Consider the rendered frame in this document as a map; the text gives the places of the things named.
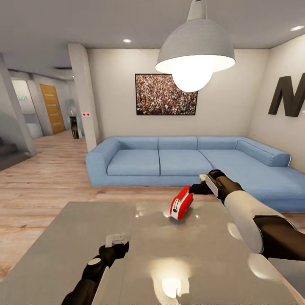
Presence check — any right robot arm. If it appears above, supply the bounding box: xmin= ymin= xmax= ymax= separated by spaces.
xmin=189 ymin=169 xmax=305 ymax=299

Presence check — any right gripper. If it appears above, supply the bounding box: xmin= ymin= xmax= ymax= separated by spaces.
xmin=189 ymin=183 xmax=214 ymax=194

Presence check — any radio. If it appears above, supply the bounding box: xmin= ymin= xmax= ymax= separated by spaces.
xmin=170 ymin=186 xmax=194 ymax=220

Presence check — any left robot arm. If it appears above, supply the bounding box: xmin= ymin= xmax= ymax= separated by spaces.
xmin=61 ymin=233 xmax=129 ymax=305

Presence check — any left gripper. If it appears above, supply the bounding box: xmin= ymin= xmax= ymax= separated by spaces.
xmin=99 ymin=241 xmax=129 ymax=263

